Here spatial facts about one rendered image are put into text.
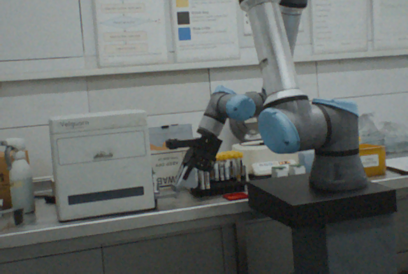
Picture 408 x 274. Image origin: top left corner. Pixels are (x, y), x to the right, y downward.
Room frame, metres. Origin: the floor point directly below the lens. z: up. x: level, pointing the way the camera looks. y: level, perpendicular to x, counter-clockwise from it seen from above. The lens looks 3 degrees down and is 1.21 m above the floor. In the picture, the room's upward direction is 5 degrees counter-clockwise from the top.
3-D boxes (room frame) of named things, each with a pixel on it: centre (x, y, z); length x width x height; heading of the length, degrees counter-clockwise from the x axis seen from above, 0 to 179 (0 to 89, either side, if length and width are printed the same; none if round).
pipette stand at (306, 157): (1.88, -0.38, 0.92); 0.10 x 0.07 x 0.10; 114
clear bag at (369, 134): (2.40, -0.69, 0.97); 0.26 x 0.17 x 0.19; 123
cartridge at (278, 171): (1.80, -0.24, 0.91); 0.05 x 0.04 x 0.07; 17
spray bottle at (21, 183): (1.69, 0.60, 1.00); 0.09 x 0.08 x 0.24; 17
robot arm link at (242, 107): (1.61, -0.12, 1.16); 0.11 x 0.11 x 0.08; 26
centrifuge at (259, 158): (2.10, -0.24, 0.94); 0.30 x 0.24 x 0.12; 8
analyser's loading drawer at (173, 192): (1.62, 0.20, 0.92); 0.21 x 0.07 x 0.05; 107
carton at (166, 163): (2.05, 0.13, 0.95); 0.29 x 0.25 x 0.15; 17
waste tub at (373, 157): (1.90, -0.55, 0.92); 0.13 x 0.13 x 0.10; 15
